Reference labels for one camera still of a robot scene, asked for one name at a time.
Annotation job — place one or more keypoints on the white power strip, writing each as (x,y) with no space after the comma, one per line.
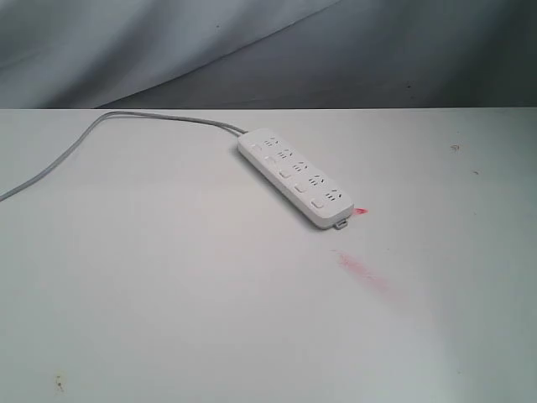
(309,189)

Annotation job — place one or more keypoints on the grey backdrop cloth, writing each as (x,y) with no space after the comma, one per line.
(267,54)

